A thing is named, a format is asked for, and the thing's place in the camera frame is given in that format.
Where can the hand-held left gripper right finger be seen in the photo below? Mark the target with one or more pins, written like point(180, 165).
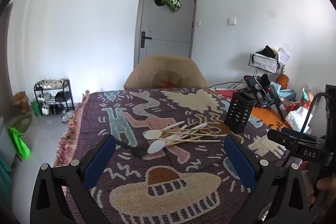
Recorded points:
point(240, 161)

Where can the orange plush toy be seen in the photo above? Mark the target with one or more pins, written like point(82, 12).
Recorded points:
point(283, 81)

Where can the black cloth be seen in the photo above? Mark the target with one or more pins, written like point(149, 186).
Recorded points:
point(266, 52)

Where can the pile of wooden chopsticks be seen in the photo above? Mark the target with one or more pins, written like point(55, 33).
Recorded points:
point(199, 140)

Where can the white plastic spoon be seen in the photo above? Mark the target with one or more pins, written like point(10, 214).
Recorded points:
point(151, 134)
point(156, 147)

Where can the white light switch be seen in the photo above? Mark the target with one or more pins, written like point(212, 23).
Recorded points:
point(232, 20)

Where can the grey sneaker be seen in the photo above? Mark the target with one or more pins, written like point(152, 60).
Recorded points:
point(66, 118)
point(71, 113)

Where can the black plastic fork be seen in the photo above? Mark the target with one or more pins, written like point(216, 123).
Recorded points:
point(136, 151)

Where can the black shoe rack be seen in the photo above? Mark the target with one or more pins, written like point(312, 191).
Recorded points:
point(71, 98)

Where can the teal cloth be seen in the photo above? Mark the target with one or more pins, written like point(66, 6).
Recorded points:
point(5, 176)

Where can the idle black gripper device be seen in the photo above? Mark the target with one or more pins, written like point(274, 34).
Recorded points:
point(252, 82)
point(273, 98)

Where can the group of assorted shoes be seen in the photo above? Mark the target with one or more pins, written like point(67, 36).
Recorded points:
point(50, 83)

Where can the black slotted utensil holder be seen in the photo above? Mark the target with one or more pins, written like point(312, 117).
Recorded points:
point(237, 113)

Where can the white paper sheets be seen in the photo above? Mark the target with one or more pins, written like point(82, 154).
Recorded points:
point(284, 54)

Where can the green patterned cushion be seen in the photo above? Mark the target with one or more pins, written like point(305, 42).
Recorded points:
point(22, 123)

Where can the dark green shopping bag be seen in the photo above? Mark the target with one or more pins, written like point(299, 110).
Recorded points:
point(36, 108)

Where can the orange printed desk mat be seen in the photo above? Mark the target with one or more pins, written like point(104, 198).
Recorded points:
point(265, 119)

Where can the red plastic basket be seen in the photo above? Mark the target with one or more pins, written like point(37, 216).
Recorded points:
point(291, 106)

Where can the bright green plastic bag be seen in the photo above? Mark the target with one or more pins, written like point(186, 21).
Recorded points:
point(19, 144)

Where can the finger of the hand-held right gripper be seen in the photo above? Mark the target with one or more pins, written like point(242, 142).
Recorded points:
point(282, 138)
point(302, 137)

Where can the person's right hand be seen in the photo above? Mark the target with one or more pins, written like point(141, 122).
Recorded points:
point(305, 182)

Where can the black pouch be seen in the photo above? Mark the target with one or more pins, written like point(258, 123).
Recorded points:
point(265, 79)

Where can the grey door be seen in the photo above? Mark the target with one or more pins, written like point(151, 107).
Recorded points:
point(168, 29)

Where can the small orange cushion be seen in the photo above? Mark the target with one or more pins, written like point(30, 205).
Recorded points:
point(168, 84)

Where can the teal cardboard box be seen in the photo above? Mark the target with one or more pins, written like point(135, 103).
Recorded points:
point(276, 86)

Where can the white wall plate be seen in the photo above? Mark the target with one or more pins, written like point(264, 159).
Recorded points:
point(272, 14)

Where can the beige upholstered chair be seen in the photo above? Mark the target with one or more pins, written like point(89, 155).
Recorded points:
point(168, 64)

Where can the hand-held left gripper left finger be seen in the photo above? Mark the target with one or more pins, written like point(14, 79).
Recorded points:
point(101, 161)

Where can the printed woven blanket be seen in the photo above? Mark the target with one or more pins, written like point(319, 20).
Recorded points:
point(168, 187)

